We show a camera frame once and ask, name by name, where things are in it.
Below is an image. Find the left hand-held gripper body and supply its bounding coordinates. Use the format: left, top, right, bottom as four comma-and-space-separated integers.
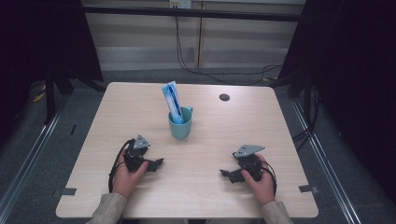
123, 133, 151, 174

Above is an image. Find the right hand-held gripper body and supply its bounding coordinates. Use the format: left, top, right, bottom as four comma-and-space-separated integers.
232, 144, 266, 184

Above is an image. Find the teal cup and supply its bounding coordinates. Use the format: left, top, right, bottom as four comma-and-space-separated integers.
167, 105, 194, 141

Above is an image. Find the blue white toothpaste tube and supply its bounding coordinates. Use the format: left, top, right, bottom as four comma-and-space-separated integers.
161, 80, 186, 126

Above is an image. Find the person's left hand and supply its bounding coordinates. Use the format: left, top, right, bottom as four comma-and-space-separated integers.
112, 148, 149, 199

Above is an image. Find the person's right hand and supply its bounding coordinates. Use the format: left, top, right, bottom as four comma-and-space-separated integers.
241, 153, 276, 206

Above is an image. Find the black metal stand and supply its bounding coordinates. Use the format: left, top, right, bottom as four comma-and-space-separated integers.
44, 62, 58, 125
303, 71, 314, 133

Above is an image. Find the yellow floor tape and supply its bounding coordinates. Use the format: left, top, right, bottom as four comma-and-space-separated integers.
32, 84, 48, 104

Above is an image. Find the dark curtain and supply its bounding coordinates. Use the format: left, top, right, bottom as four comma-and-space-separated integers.
277, 0, 396, 204
0, 0, 105, 147

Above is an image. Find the black horizontal bar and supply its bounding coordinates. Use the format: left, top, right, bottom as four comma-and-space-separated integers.
81, 5, 302, 23

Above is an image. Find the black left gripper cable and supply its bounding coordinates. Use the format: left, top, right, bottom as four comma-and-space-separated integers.
107, 138, 135, 193

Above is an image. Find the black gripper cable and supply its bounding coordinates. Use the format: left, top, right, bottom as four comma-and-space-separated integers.
107, 138, 135, 193
261, 159, 278, 198

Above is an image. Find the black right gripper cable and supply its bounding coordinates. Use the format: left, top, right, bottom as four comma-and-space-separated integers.
261, 159, 278, 198

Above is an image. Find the bundle of black floor cables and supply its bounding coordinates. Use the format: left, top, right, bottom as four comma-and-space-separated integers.
291, 87, 322, 152

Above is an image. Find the metal floor rail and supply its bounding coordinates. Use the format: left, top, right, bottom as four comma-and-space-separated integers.
290, 99, 362, 224
0, 102, 64, 217

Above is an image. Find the long black wall cable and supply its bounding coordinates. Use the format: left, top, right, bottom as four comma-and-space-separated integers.
174, 15, 283, 87

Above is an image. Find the white wall socket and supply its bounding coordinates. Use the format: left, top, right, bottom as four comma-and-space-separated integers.
169, 0, 192, 9

